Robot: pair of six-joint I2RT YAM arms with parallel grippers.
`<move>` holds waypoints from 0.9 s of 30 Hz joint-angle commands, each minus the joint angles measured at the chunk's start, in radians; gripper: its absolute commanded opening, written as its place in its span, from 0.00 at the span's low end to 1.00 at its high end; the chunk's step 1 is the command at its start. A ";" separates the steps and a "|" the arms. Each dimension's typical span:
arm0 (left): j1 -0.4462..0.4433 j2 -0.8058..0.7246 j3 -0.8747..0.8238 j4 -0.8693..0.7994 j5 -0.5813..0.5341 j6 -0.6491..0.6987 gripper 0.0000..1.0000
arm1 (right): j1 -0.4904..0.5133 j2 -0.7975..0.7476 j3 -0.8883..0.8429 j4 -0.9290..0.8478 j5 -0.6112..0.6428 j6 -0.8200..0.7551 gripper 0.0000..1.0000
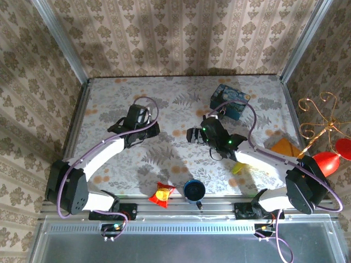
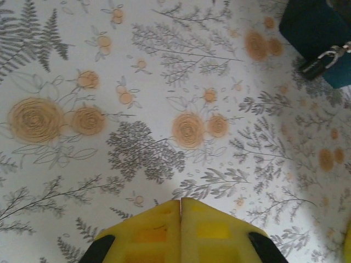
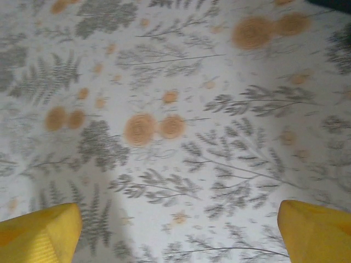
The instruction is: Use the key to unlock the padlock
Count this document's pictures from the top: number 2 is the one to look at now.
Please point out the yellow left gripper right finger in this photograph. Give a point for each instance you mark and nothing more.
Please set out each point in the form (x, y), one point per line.
(214, 230)

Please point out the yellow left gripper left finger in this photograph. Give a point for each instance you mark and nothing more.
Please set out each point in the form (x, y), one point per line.
(148, 230)

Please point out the black padlock with silver shackle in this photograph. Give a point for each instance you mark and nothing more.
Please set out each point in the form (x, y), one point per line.
(312, 67)

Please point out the blue painted tin box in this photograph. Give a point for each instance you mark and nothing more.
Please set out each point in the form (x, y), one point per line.
(307, 24)

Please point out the yellow banana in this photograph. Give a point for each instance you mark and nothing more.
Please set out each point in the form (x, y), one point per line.
(349, 241)

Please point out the floral tablecloth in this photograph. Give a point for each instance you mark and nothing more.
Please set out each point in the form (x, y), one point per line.
(164, 82)

